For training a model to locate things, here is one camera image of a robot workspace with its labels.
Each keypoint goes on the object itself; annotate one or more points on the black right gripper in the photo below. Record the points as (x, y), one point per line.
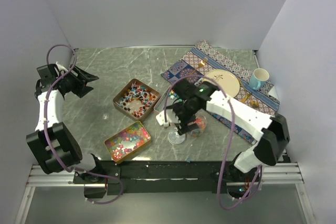
(183, 126)

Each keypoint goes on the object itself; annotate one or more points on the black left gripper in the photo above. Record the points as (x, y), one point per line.
(81, 79)

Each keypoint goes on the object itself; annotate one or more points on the clear plastic candy jar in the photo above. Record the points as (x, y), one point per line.
(201, 122)

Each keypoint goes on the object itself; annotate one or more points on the clear jar lid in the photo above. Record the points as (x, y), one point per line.
(175, 138)

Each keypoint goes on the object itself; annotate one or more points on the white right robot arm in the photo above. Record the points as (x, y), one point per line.
(270, 132)

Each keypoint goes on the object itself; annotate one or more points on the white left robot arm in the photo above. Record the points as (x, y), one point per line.
(52, 144)

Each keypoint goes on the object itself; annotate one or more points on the pink tin with star candies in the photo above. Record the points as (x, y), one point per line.
(170, 97)

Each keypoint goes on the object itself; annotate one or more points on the gold fork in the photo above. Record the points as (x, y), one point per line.
(201, 64)

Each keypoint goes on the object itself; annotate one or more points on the cream yellow plate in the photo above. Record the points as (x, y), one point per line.
(226, 80)

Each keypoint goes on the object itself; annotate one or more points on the patterned placemat cloth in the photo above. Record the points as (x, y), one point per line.
(207, 61)

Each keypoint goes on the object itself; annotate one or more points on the gold knife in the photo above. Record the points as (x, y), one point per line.
(247, 94)

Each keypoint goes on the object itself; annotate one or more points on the gold tin with lollipops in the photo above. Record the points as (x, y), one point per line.
(136, 100)

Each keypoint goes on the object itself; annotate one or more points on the light blue mug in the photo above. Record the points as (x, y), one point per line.
(258, 78)

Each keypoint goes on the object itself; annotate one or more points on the gold tin with gummy stars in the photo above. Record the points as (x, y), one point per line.
(126, 143)

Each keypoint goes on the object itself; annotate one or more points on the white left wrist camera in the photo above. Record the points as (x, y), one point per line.
(61, 68)

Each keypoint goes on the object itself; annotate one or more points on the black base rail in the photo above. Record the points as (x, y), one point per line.
(131, 177)

